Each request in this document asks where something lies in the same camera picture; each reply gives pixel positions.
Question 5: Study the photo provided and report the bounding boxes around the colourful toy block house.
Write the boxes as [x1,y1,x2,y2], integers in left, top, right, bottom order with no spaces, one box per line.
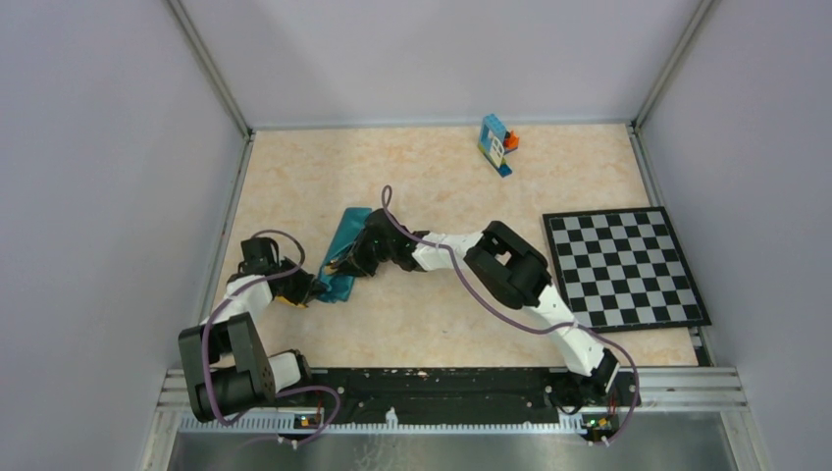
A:
[478,114,520,178]

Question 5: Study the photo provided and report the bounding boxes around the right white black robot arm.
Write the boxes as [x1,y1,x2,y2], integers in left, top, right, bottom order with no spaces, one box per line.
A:
[326,209,620,405]

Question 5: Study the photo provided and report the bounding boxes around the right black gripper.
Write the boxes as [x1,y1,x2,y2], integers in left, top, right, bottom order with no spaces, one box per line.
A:
[334,229,396,278]

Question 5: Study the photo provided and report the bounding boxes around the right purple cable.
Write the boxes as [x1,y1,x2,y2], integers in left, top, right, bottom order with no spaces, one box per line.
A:
[380,184,642,446]

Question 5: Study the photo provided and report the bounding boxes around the gold spoon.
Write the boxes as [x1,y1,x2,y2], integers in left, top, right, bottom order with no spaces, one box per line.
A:
[324,255,355,276]

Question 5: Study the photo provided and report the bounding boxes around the teal cloth napkin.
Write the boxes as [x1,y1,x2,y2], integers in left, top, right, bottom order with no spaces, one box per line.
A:
[317,207,375,303]

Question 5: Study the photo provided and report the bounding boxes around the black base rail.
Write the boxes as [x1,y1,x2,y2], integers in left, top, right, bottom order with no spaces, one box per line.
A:
[277,367,642,444]

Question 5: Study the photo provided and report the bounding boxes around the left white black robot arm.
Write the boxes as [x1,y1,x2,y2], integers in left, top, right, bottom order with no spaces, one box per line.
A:
[178,230,328,425]

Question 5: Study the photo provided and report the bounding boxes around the black white checkerboard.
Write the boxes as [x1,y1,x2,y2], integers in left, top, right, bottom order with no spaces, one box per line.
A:
[542,206,711,334]

